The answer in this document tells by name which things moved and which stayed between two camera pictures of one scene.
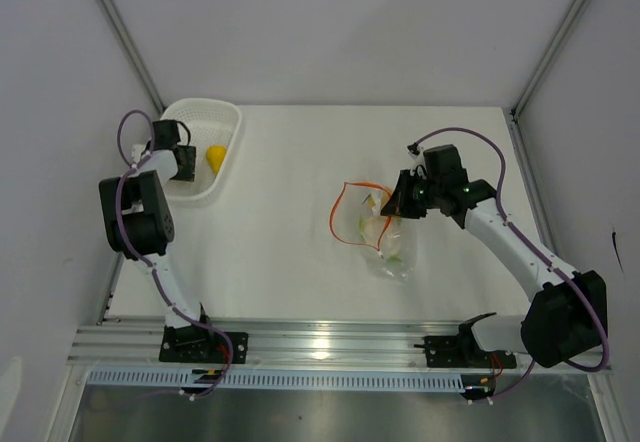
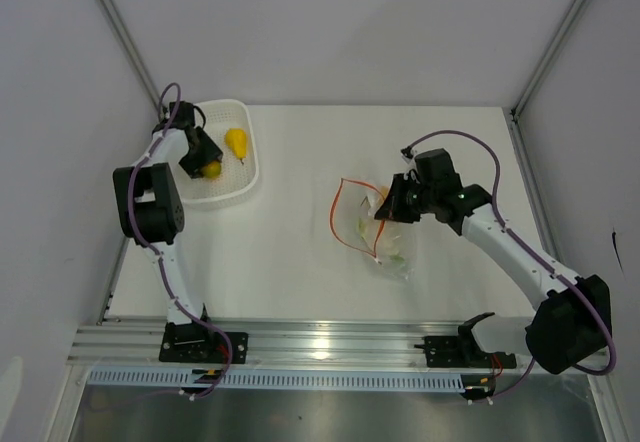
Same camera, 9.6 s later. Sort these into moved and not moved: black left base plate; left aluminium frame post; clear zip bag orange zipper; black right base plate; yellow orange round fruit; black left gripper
Moved: yellow orange round fruit; black left gripper
Not moved: black right base plate; clear zip bag orange zipper; left aluminium frame post; black left base plate
